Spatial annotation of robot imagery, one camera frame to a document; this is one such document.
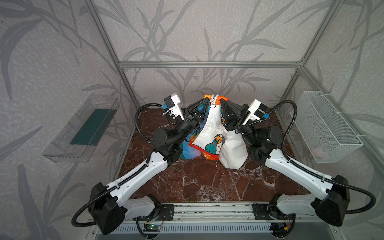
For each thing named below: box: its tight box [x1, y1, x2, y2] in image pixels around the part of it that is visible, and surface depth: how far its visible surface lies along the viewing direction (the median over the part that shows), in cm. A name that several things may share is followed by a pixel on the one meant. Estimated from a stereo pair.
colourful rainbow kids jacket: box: [180, 94, 249, 170], surface depth 61 cm
